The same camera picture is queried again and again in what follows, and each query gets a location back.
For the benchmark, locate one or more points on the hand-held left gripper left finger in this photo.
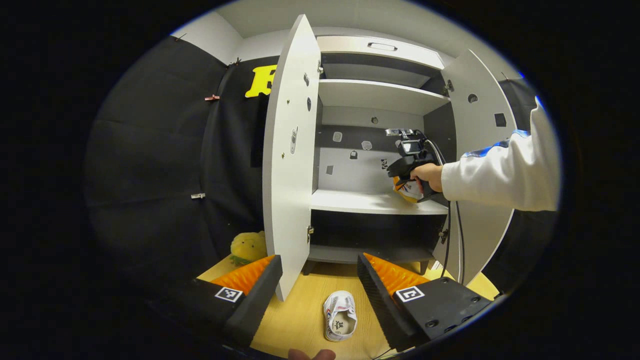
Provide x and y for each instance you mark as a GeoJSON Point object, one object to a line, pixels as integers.
{"type": "Point", "coordinates": [255, 305]}

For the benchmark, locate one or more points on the white cabinet door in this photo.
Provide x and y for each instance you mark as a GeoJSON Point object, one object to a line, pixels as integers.
{"type": "Point", "coordinates": [290, 200]}
{"type": "Point", "coordinates": [480, 100]}

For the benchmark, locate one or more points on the yellow plush toy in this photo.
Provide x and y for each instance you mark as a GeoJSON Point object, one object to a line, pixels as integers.
{"type": "Point", "coordinates": [247, 247]}

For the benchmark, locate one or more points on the white shoe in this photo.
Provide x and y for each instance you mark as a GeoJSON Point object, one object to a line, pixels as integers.
{"type": "Point", "coordinates": [412, 190]}
{"type": "Point", "coordinates": [345, 302]}

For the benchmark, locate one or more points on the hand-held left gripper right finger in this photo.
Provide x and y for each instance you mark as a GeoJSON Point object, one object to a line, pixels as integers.
{"type": "Point", "coordinates": [380, 305]}

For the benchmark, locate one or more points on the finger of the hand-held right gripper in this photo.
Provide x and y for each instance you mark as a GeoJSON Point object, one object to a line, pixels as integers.
{"type": "Point", "coordinates": [396, 183]}

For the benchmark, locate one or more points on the red clip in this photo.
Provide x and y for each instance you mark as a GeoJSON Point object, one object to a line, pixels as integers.
{"type": "Point", "coordinates": [212, 97]}

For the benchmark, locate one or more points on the white shoe cabinet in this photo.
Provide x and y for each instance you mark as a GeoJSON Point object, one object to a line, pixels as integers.
{"type": "Point", "coordinates": [375, 200]}

